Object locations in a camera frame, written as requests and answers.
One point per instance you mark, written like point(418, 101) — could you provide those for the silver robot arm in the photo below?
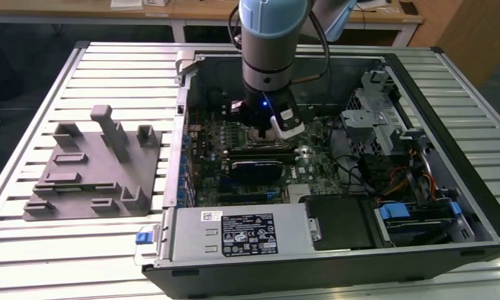
point(267, 47)

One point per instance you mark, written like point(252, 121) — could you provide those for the CPU socket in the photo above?
point(247, 144)

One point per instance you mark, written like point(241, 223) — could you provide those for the black RAM stick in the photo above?
point(263, 159)
point(260, 152)

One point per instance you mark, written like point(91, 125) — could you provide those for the black graphics card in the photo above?
point(256, 173)

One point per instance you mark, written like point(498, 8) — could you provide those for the green motherboard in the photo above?
point(316, 175)

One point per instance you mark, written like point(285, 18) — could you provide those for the metal drive cage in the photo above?
point(367, 118)

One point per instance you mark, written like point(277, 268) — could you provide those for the silver heat sink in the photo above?
point(297, 192)

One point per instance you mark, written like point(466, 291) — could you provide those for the black expansion slot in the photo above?
point(241, 197)

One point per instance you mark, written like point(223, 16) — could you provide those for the black plastic shroud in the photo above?
point(342, 222)

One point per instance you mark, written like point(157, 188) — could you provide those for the small white box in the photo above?
point(156, 2)

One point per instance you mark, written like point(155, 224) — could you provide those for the grey parts rack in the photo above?
point(104, 175)

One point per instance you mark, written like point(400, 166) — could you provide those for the grey power supply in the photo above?
point(191, 234)

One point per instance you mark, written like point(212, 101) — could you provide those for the blue disk carrier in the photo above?
point(394, 212)

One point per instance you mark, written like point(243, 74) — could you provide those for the small black desk item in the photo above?
point(410, 7)

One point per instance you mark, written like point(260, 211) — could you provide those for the blue case latch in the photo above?
point(143, 238)

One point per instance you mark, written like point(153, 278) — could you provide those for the black PC case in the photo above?
point(275, 278)

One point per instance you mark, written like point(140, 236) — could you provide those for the wooden desk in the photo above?
point(67, 12)

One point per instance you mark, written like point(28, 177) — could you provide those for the small blue bay clip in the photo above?
point(455, 209)

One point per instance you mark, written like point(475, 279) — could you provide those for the wooden cabinet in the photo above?
point(475, 31)

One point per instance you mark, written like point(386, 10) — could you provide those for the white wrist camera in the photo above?
point(289, 129)

